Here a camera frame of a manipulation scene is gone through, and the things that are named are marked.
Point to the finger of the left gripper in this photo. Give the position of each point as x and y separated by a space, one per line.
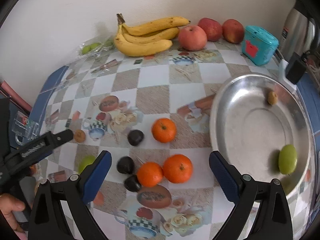
60 138

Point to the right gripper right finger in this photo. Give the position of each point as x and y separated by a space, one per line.
273 218

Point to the steel thermos kettle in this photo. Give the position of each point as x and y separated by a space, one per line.
300 32

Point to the brown longan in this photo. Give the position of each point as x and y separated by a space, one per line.
272 98
79 136

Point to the person left hand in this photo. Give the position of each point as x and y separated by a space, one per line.
8 205

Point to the clear bag green fruit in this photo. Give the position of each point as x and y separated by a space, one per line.
96 46

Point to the dark plum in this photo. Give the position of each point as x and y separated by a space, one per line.
126 165
135 137
132 184

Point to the front pink apple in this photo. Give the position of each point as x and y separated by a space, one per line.
192 38

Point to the middle red apple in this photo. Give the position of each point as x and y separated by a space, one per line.
212 28

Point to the black power adapter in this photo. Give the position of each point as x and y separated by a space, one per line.
296 68

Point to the large steel plate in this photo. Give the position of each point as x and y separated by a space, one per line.
249 132

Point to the right red apple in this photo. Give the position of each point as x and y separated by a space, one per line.
233 31

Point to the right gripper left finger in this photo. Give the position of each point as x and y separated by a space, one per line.
48 220

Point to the red apple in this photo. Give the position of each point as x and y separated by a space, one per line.
212 28
233 31

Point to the teal toy box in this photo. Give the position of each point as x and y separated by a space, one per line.
259 45

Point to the clear glass mug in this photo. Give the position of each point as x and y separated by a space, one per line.
24 128

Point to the orange tangerine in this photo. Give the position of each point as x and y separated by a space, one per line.
178 169
150 174
164 130

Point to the green guava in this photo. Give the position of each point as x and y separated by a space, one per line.
287 160
87 160

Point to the yellow banana bunch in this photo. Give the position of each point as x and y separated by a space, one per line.
149 38

